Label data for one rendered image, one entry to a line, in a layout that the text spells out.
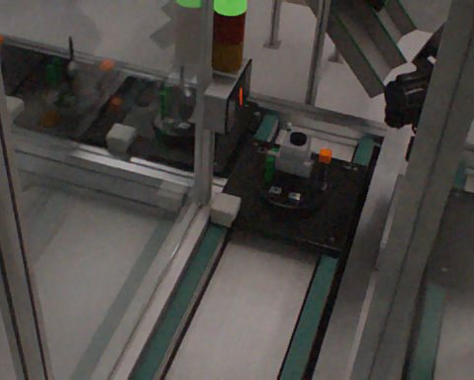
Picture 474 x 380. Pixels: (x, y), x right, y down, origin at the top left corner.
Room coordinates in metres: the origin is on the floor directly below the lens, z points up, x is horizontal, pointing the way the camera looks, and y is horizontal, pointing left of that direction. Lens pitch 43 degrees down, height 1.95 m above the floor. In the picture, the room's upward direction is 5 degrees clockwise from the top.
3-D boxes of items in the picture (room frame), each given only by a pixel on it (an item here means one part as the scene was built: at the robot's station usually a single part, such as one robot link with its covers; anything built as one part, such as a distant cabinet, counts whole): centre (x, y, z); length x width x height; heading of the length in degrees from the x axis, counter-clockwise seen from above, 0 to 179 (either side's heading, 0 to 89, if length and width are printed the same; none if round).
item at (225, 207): (1.02, 0.02, 0.97); 0.05 x 0.05 x 0.04; 75
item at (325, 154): (1.08, -0.14, 1.04); 0.04 x 0.02 x 0.08; 75
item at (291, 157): (1.10, -0.09, 1.06); 0.08 x 0.04 x 0.07; 76
